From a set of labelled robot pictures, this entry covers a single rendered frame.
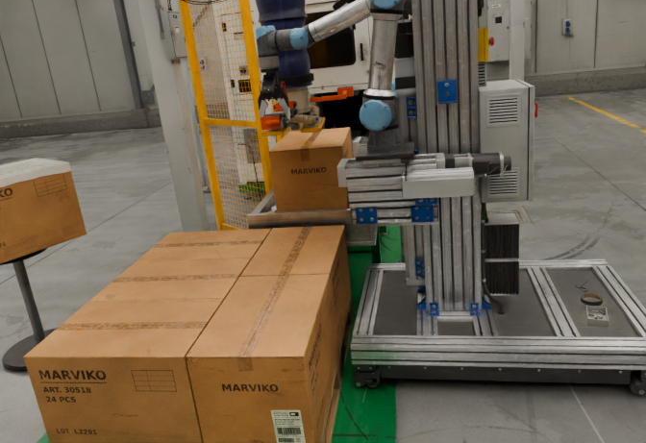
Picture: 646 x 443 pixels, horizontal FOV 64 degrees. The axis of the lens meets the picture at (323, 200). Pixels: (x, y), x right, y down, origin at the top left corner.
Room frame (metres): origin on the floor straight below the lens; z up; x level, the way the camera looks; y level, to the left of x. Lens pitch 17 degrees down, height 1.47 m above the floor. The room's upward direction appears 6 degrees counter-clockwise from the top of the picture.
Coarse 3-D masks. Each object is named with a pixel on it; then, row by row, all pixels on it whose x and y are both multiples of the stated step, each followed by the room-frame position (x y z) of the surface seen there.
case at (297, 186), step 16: (336, 128) 3.28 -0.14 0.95; (288, 144) 2.88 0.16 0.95; (304, 144) 2.83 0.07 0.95; (320, 144) 2.78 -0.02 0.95; (336, 144) 2.73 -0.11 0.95; (272, 160) 2.74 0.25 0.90; (288, 160) 2.73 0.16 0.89; (304, 160) 2.71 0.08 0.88; (320, 160) 2.70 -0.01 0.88; (336, 160) 2.69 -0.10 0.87; (272, 176) 2.74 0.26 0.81; (288, 176) 2.73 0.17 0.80; (304, 176) 2.72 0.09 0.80; (320, 176) 2.70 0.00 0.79; (336, 176) 2.69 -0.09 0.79; (288, 192) 2.73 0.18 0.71; (304, 192) 2.72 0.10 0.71; (320, 192) 2.70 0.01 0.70; (336, 192) 2.69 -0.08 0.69; (288, 208) 2.73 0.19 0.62; (304, 208) 2.72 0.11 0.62; (320, 208) 2.71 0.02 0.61; (336, 208) 2.69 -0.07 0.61
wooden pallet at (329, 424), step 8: (352, 304) 2.57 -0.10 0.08; (352, 312) 2.54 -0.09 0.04; (352, 320) 2.51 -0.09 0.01; (344, 328) 2.23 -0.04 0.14; (344, 336) 2.34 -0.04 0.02; (344, 344) 2.27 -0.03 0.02; (344, 352) 2.21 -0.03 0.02; (344, 360) 2.14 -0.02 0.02; (336, 368) 1.92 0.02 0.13; (336, 376) 1.93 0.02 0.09; (336, 384) 1.93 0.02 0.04; (336, 392) 1.91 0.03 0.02; (336, 400) 1.86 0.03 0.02; (328, 408) 1.66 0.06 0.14; (336, 408) 1.83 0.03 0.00; (328, 416) 1.76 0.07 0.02; (328, 424) 1.72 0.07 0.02; (328, 432) 1.67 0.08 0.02; (328, 440) 1.63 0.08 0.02
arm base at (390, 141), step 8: (392, 128) 2.01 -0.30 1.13; (376, 136) 2.02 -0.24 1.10; (384, 136) 2.00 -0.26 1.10; (392, 136) 2.00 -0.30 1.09; (400, 136) 2.03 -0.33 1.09; (368, 144) 2.04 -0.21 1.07; (376, 144) 2.01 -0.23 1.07; (384, 144) 1.99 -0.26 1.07; (392, 144) 1.99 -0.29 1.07; (400, 144) 2.01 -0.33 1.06; (376, 152) 2.00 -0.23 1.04; (384, 152) 1.99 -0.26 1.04
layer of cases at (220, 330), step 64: (192, 256) 2.37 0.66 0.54; (256, 256) 2.28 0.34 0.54; (320, 256) 2.20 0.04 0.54; (128, 320) 1.77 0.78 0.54; (192, 320) 1.72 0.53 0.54; (256, 320) 1.67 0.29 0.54; (320, 320) 1.72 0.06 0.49; (64, 384) 1.57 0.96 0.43; (128, 384) 1.52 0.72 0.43; (192, 384) 1.48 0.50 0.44; (256, 384) 1.44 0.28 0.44; (320, 384) 1.59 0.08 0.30
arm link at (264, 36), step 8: (256, 32) 2.04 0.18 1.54; (264, 32) 2.02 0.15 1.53; (272, 32) 2.02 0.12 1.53; (256, 40) 2.05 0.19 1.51; (264, 40) 2.02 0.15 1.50; (272, 40) 2.01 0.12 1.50; (264, 48) 2.02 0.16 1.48; (272, 48) 2.02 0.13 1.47; (264, 56) 2.02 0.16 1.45; (272, 56) 2.02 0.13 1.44
